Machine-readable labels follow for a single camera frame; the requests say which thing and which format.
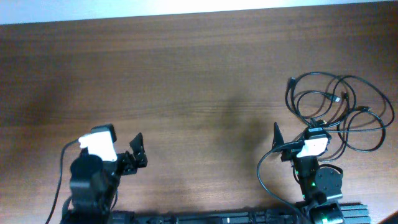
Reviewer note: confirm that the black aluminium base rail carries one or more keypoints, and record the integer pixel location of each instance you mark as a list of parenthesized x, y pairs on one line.
[(349, 214)]

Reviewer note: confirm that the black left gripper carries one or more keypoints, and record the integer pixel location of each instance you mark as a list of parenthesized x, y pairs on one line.
[(132, 162)]

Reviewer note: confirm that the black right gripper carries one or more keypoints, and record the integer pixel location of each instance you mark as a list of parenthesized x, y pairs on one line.
[(289, 154)]

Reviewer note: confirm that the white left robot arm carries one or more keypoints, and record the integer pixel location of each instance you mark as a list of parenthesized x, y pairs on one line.
[(94, 181)]

